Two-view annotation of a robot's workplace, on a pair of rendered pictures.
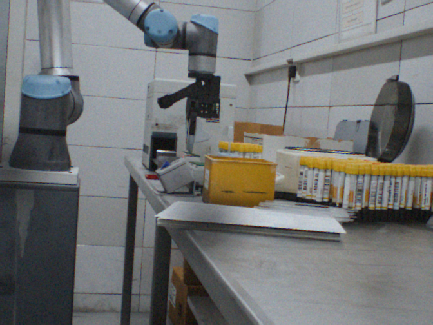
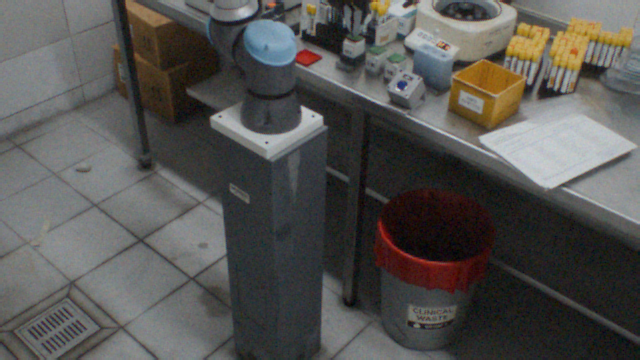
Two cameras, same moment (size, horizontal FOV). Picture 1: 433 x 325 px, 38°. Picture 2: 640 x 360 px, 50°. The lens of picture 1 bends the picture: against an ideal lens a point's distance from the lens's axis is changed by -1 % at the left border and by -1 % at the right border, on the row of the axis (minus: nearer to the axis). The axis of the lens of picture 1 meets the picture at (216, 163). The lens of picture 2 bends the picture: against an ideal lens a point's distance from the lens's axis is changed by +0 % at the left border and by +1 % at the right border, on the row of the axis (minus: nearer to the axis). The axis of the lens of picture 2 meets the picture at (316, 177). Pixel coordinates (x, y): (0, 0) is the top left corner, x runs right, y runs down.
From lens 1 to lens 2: 1.49 m
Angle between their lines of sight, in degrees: 49
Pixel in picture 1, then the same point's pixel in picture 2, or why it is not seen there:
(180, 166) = (419, 85)
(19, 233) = (291, 188)
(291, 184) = (468, 54)
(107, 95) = not seen: outside the picture
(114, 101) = not seen: outside the picture
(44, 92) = (288, 57)
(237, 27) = not seen: outside the picture
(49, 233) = (310, 175)
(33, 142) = (284, 105)
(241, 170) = (509, 94)
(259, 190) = (515, 101)
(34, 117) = (282, 83)
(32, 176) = (294, 137)
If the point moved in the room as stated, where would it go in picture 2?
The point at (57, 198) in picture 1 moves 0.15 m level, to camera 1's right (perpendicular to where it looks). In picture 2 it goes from (315, 145) to (361, 126)
